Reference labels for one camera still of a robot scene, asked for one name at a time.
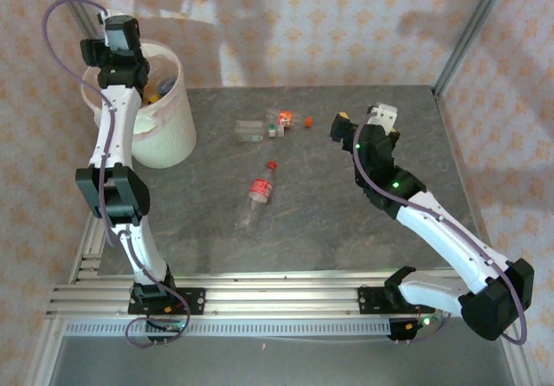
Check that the small orange cap item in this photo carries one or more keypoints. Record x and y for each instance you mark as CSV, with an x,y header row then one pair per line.
x,y
308,121

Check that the orange juice bottle yellow label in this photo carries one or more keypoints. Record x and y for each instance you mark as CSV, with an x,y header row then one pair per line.
x,y
152,97

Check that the blue label bottle white cap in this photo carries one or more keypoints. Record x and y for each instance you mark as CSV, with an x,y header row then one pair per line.
x,y
165,85

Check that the small white bottle green cap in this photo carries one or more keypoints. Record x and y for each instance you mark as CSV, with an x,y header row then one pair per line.
x,y
272,131

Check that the crushed clear plastic bottle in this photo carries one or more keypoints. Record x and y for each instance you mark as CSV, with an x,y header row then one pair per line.
x,y
249,128

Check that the red label bottle red cap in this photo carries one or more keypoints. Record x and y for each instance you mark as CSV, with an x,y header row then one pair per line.
x,y
262,189

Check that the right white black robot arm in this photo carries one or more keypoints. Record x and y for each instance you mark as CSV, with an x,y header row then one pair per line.
x,y
441,239

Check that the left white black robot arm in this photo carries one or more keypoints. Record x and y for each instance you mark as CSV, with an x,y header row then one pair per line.
x,y
114,130

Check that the pink bin liner bag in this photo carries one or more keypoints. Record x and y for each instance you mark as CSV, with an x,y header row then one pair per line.
x,y
166,63

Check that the white plastic bin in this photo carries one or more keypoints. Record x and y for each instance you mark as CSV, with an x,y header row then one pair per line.
x,y
169,143

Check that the small circuit board green LED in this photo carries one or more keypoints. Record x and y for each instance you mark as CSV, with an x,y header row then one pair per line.
x,y
409,326
173,326

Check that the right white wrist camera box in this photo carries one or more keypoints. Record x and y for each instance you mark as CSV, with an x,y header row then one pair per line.
x,y
385,115

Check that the right aluminium corner post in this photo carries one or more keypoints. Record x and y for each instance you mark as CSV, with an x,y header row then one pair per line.
x,y
467,35

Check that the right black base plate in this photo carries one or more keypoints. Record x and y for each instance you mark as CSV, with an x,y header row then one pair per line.
x,y
368,301

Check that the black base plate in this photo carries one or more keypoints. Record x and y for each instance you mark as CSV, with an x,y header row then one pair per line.
x,y
368,301
195,301

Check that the aluminium front rail frame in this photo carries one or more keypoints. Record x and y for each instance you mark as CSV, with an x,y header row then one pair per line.
x,y
281,299

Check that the left aluminium side rail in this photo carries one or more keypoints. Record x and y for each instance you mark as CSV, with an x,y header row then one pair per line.
x,y
88,247

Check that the aluminium side rail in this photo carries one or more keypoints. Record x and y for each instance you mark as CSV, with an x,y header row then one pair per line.
x,y
521,360
88,247

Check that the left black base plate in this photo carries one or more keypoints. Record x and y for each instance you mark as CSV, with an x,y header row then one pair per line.
x,y
195,301

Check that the right aluminium side rail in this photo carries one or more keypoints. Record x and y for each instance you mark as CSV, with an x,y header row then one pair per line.
x,y
521,360

